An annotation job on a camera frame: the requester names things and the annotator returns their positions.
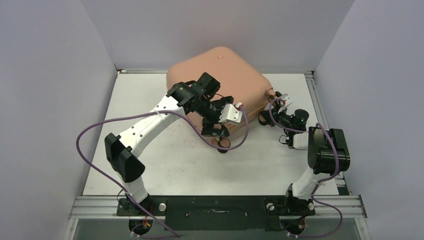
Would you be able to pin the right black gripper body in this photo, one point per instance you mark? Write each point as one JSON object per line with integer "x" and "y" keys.
{"x": 282, "y": 118}

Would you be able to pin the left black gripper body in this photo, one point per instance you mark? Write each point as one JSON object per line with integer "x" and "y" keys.
{"x": 212, "y": 110}

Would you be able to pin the pink hard-shell suitcase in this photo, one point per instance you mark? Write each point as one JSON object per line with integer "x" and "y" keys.
{"x": 237, "y": 78}

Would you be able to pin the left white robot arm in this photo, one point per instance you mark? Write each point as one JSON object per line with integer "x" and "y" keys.
{"x": 123, "y": 150}

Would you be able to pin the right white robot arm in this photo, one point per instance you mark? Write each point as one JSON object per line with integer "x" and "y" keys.
{"x": 327, "y": 150}

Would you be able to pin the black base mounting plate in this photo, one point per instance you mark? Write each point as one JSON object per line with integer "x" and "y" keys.
{"x": 217, "y": 212}

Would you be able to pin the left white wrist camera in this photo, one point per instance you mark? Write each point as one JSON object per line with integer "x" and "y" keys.
{"x": 231, "y": 114}

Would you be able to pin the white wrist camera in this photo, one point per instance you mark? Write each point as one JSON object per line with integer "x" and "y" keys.
{"x": 231, "y": 114}
{"x": 285, "y": 101}

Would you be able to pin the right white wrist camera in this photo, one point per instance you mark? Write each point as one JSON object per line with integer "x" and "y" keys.
{"x": 285, "y": 101}

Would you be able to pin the aluminium frame rail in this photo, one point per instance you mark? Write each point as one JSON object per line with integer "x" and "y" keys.
{"x": 327, "y": 217}

